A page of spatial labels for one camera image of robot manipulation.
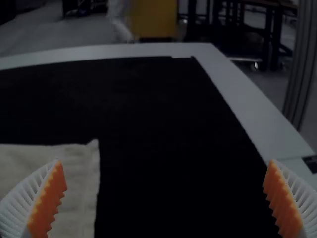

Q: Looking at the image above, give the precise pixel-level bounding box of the yellow cabinet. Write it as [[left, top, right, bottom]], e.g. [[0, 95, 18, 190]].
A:
[[128, 0, 179, 42]]

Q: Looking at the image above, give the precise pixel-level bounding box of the pale towel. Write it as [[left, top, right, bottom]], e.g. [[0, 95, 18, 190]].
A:
[[0, 138, 101, 238]]

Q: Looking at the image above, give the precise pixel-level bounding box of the black mat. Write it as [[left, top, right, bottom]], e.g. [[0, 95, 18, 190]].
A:
[[0, 56, 283, 238]]

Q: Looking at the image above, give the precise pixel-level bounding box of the blue metal frame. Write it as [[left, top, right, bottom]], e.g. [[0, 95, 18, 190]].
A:
[[185, 0, 298, 72]]

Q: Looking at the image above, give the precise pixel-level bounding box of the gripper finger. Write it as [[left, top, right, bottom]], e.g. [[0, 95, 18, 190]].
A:
[[0, 159, 68, 238], [262, 158, 317, 238]]

